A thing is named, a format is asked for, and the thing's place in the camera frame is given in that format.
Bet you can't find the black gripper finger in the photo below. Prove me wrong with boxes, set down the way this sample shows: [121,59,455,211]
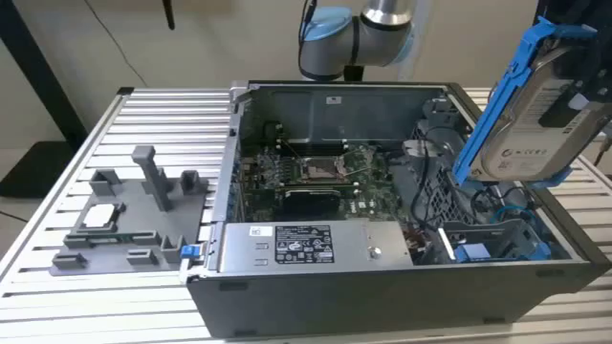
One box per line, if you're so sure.
[539,92,594,128]

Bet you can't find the hard disk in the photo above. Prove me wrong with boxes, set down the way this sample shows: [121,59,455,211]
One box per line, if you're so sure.
[453,16,601,190]

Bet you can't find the light blue disk wire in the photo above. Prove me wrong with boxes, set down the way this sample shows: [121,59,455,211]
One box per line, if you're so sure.
[493,202,541,249]

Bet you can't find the blue disk carrier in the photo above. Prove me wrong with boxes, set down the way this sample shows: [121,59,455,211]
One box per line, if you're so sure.
[453,243,493,262]

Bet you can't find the grey metal drive cage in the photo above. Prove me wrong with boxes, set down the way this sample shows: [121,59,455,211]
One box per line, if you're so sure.
[390,98,479,232]

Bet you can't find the metal socket cover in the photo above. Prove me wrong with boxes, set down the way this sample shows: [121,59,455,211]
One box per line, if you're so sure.
[342,148,379,176]

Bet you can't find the green motherboard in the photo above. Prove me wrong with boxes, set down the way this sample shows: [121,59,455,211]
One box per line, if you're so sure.
[237,141,413,223]

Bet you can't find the black RAM slots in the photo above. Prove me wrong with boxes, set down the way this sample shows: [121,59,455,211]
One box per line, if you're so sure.
[279,140,349,158]

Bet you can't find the CPU socket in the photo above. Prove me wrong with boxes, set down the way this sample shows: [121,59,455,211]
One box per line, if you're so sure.
[299,156,346,182]

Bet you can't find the thin metal locking lever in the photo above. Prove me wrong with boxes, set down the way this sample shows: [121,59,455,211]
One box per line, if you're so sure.
[282,138,306,161]

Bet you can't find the black graphics card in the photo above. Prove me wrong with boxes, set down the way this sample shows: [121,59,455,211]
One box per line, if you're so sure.
[279,186,345,220]

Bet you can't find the silver power supply unit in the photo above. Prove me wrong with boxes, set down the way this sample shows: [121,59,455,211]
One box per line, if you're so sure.
[217,219,415,272]

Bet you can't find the black open PC case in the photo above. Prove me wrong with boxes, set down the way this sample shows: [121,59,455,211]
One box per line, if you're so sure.
[179,79,612,340]

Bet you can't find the black antenna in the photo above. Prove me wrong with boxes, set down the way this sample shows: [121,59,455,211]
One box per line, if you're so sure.
[161,0,178,32]

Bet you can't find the grey parts rack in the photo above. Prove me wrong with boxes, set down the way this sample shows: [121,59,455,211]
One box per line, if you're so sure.
[50,145,211,277]

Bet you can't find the green RAM stick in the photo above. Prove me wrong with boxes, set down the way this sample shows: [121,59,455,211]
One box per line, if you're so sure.
[90,232,145,245]

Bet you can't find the silver CPU chip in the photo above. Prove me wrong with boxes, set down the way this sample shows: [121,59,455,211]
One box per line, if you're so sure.
[83,204,121,229]

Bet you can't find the black monitor stand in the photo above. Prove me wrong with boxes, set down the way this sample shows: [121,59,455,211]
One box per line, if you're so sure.
[0,0,93,199]

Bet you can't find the black disk wire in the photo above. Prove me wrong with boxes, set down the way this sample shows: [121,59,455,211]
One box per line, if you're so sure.
[473,182,510,216]

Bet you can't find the long black wire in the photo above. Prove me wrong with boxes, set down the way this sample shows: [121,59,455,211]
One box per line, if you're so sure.
[411,139,449,232]

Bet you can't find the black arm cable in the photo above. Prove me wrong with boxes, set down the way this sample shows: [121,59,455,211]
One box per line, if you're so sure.
[299,0,321,44]

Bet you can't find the thin black wall cable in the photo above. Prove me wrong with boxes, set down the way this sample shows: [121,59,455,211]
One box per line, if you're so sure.
[86,0,150,87]

